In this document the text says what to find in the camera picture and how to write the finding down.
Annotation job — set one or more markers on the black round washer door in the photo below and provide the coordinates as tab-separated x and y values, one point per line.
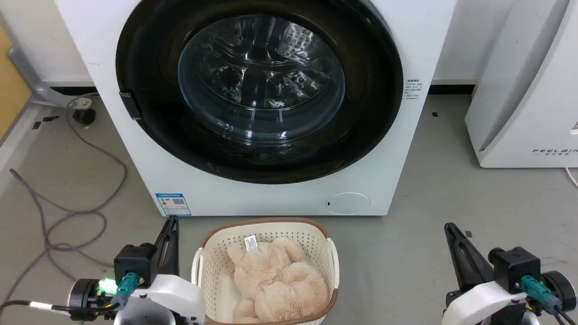
149	67

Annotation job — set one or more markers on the white air purifier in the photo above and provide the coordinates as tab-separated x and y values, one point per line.
524	90

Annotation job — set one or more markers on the yellow wooden panel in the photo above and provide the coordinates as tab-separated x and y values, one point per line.
10	85

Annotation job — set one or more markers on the white barcode tag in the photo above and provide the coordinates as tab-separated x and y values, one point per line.
250	243

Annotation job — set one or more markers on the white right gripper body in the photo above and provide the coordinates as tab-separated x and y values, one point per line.
483	302

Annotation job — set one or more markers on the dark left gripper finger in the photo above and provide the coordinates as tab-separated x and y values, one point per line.
160	253
174	253

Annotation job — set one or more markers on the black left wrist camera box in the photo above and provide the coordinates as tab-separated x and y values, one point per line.
134	262

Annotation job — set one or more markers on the white front-load washing machine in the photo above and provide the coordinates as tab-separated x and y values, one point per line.
253	192

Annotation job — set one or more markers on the cream perforated laundry basket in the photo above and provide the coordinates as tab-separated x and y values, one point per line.
212	266

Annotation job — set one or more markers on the black round furniture foot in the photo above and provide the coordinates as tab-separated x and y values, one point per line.
84	116

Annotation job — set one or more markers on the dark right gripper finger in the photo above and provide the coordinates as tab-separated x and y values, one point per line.
460	253
483	266

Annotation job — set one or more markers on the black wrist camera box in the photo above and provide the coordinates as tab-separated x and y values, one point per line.
515	266
134	262

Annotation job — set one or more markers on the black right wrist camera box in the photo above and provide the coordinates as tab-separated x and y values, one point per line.
515	266

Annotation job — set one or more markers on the beige plush teddy bear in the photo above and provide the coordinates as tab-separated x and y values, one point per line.
280	284

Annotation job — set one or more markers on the grey metal bracket leg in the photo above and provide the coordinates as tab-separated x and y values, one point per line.
34	83

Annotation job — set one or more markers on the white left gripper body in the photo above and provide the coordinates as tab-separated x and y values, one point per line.
176	298

